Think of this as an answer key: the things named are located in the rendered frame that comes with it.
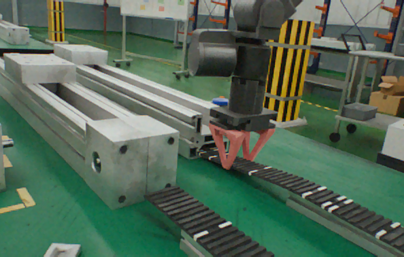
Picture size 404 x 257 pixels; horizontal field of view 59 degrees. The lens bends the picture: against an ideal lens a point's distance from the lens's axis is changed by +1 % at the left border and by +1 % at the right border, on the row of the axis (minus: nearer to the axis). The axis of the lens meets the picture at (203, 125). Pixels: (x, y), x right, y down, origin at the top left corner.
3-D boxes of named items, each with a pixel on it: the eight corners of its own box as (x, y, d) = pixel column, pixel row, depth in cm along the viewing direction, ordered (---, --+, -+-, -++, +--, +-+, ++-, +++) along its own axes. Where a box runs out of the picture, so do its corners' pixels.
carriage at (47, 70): (76, 94, 80) (75, 64, 78) (22, 96, 73) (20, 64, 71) (53, 80, 92) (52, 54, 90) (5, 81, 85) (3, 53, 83)
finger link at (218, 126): (203, 163, 60) (209, 110, 57) (232, 156, 65) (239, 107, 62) (230, 179, 55) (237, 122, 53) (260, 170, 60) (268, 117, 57)
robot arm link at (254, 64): (279, 41, 53) (262, 39, 58) (239, 38, 51) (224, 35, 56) (273, 87, 55) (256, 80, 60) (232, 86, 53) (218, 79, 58)
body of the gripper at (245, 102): (207, 118, 58) (212, 73, 55) (249, 113, 64) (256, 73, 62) (234, 130, 53) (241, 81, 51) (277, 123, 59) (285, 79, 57)
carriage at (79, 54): (107, 73, 110) (107, 51, 108) (72, 73, 103) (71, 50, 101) (88, 64, 122) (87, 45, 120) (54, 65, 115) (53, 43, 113)
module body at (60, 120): (144, 169, 58) (146, 120, 56) (85, 183, 52) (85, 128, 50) (21, 79, 116) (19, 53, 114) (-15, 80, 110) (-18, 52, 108)
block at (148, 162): (188, 188, 53) (193, 129, 51) (111, 210, 46) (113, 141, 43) (156, 166, 60) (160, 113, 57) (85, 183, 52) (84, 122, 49)
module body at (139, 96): (227, 151, 70) (232, 110, 68) (187, 160, 64) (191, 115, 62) (79, 77, 128) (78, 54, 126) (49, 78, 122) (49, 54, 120)
